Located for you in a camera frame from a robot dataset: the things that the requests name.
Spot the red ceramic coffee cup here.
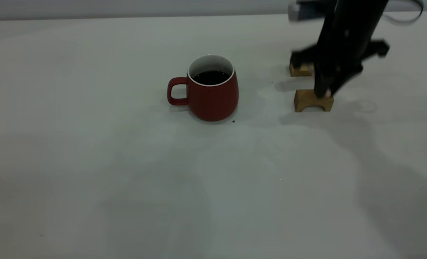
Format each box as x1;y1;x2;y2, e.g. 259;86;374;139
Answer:
167;54;239;122

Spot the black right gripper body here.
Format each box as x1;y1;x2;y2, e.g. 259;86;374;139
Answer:
291;0;390;72

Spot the arched wooden block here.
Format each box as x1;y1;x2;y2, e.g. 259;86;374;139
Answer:
294;89;334;113

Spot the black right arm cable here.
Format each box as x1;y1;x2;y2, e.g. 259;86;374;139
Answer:
382;0;424;26

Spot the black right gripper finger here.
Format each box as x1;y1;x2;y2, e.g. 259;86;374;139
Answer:
330;68;363;96
314;70;335;98

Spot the flat wooden block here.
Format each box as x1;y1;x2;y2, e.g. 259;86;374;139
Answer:
289;62;314;77

